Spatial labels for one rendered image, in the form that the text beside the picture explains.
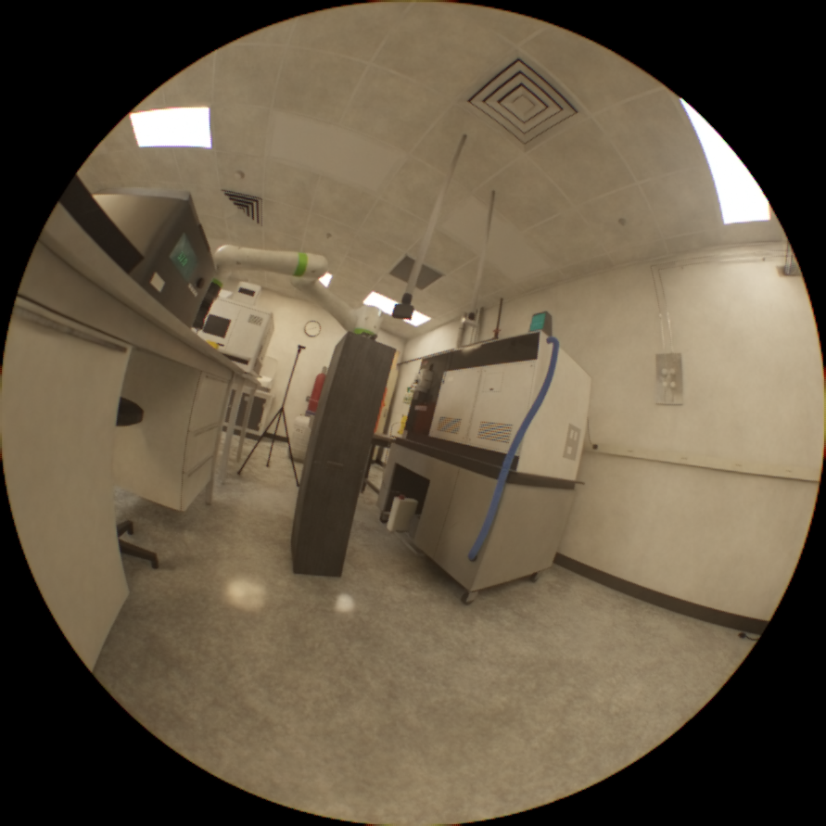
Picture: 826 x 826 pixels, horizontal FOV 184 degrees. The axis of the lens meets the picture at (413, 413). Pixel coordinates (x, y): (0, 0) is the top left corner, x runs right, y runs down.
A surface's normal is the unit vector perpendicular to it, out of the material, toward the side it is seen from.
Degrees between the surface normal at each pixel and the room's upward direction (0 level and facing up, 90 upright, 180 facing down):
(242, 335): 90
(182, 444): 90
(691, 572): 90
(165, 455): 90
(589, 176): 180
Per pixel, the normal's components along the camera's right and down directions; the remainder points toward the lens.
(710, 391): -0.85, -0.25
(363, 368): 0.45, 0.04
